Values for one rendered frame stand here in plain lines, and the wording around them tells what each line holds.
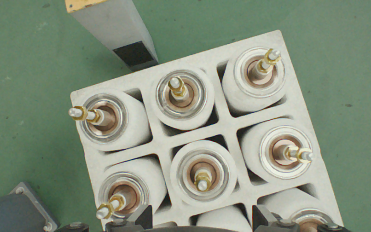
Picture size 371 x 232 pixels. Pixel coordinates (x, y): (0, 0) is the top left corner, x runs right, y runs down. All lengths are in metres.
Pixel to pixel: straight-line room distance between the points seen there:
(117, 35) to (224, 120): 0.23
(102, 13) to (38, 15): 0.44
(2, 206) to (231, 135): 0.50
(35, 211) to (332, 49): 0.81
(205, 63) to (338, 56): 0.37
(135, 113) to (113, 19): 0.14
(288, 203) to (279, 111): 0.15
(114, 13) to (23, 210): 0.49
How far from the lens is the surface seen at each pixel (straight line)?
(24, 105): 0.78
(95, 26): 0.44
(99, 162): 0.48
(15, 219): 0.68
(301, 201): 0.41
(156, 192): 0.40
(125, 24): 0.45
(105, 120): 0.38
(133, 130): 0.40
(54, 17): 0.80
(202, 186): 0.29
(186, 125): 0.38
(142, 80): 0.47
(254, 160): 0.39
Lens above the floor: 0.63
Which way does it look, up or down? 84 degrees down
